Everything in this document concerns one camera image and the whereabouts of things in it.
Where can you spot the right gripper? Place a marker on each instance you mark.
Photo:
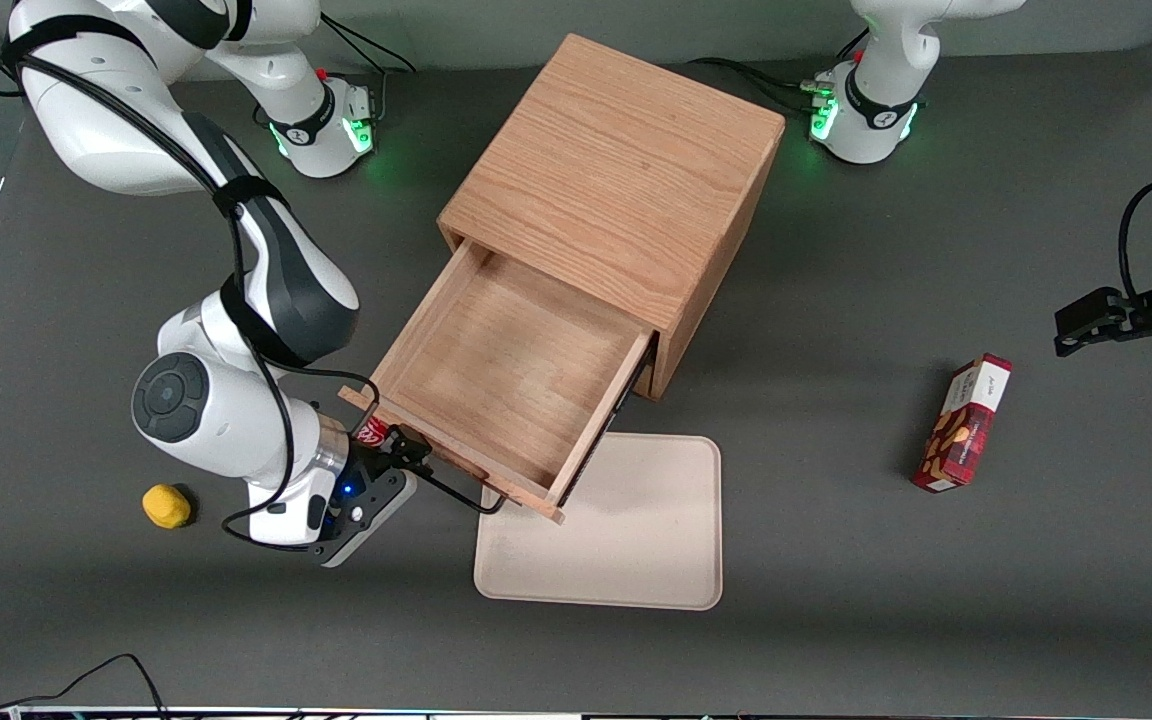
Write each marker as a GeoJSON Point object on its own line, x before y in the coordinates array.
{"type": "Point", "coordinates": [373, 462]}

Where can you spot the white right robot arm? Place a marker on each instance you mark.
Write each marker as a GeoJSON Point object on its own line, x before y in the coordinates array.
{"type": "Point", "coordinates": [266, 280]}

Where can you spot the wooden drawer cabinet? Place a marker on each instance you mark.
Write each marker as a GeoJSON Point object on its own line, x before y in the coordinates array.
{"type": "Point", "coordinates": [626, 170]}

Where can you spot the red soda bottle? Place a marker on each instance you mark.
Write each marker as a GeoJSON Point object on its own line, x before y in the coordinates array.
{"type": "Point", "coordinates": [371, 431]}

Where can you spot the red snack box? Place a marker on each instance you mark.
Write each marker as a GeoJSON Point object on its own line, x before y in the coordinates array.
{"type": "Point", "coordinates": [966, 425]}

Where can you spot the beige plastic tray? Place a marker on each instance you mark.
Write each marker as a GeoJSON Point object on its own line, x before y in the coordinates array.
{"type": "Point", "coordinates": [636, 540]}

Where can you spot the yellow lemon toy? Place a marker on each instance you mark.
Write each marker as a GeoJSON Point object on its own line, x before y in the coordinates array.
{"type": "Point", "coordinates": [166, 506]}

